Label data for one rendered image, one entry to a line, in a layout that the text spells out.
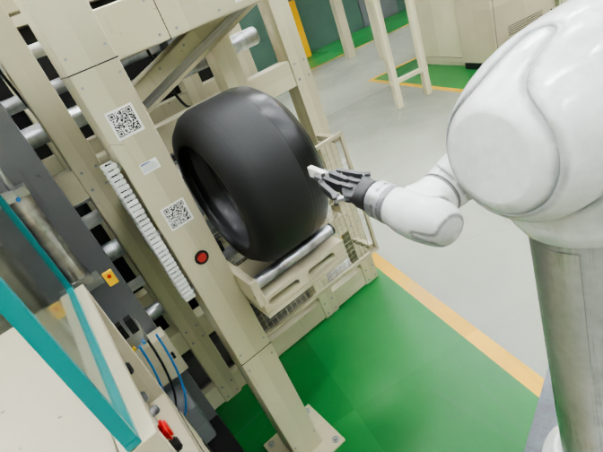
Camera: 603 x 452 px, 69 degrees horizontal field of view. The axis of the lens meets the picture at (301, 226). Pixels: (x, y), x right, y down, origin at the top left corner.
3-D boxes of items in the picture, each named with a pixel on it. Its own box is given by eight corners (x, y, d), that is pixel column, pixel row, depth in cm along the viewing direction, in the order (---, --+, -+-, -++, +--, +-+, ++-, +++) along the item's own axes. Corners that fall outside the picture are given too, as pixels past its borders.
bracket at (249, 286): (261, 308, 138) (249, 285, 134) (210, 269, 170) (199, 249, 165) (269, 302, 140) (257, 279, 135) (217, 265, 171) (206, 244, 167)
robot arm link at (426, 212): (382, 237, 99) (420, 204, 103) (441, 266, 88) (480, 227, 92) (373, 201, 92) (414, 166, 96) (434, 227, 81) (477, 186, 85)
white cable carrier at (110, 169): (187, 302, 137) (102, 169, 114) (180, 297, 141) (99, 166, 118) (198, 294, 139) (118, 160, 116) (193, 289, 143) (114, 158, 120)
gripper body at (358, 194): (385, 175, 101) (356, 164, 107) (359, 194, 97) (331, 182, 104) (389, 201, 105) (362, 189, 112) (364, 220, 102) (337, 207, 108)
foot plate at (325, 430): (297, 488, 175) (295, 485, 174) (264, 446, 196) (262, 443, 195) (345, 439, 185) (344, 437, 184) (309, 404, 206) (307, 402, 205)
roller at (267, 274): (257, 290, 139) (249, 278, 140) (256, 292, 143) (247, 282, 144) (337, 230, 153) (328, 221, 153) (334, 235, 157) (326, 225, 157)
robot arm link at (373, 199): (377, 200, 93) (357, 191, 97) (382, 232, 98) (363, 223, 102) (405, 178, 96) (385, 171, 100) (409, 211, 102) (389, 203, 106)
